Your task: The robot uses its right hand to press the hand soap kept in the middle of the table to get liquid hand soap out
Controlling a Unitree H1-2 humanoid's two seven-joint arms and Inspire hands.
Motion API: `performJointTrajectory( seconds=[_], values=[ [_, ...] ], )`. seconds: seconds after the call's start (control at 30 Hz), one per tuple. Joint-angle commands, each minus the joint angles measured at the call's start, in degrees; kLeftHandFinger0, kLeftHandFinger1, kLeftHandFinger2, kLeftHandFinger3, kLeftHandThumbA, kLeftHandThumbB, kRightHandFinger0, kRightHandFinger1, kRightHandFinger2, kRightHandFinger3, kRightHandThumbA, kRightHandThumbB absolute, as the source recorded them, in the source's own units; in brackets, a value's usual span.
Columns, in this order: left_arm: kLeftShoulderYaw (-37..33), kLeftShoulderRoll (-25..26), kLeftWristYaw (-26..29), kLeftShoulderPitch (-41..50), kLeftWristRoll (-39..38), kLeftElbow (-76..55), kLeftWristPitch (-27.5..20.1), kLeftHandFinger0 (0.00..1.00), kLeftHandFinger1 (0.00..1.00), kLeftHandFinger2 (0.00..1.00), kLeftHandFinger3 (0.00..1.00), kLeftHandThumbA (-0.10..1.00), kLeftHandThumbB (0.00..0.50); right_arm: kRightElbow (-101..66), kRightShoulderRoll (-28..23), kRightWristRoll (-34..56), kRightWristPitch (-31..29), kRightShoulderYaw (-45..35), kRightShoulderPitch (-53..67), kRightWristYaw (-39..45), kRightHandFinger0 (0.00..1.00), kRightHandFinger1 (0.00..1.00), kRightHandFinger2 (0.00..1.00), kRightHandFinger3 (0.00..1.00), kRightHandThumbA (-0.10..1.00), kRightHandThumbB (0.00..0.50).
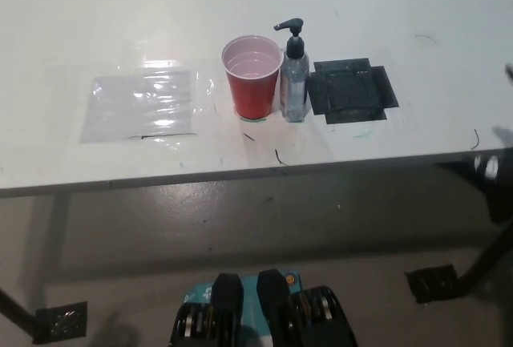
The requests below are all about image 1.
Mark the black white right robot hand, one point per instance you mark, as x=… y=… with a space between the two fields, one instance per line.
x=497 y=186

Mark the clear soap bottle black pump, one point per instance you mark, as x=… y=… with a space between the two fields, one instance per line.
x=294 y=78

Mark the black teal robot torso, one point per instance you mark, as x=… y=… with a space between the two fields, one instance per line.
x=272 y=315

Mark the black table leg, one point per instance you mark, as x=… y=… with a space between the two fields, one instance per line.
x=16 y=309
x=481 y=259

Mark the black tape square patch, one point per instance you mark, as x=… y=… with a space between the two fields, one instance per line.
x=348 y=90

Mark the red plastic cup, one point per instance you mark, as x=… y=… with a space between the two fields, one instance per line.
x=251 y=90

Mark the clear plastic sheet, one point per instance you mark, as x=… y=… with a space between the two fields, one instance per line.
x=136 y=110

